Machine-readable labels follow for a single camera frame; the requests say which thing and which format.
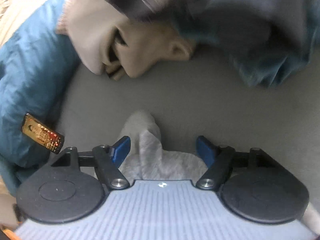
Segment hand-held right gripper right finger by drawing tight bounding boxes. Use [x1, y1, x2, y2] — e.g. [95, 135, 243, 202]
[196, 135, 275, 190]

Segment grey bed blanket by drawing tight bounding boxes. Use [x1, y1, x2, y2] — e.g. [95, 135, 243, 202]
[50, 47, 320, 207]

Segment blue jeans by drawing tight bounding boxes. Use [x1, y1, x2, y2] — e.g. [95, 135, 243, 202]
[172, 17, 316, 88]

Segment navy garment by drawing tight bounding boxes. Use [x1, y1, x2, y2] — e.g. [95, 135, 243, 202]
[187, 0, 308, 53]

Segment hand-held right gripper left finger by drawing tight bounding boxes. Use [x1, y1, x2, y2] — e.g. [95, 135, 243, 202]
[51, 135, 131, 190]

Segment blue puffer jacket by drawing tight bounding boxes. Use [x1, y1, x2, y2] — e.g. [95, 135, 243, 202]
[0, 0, 83, 196]

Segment grey sweatshirt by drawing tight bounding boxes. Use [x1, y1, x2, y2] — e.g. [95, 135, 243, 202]
[94, 109, 320, 235]

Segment white carved headboard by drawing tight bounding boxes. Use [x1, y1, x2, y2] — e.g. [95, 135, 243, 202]
[0, 0, 28, 48]

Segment cream garment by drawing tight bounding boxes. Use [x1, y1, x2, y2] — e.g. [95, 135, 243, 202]
[67, 0, 198, 81]

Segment pink checked cloth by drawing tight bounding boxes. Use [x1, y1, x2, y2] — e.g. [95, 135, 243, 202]
[56, 0, 81, 34]

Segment gold black packet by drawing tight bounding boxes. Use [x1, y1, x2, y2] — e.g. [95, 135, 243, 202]
[21, 113, 66, 154]

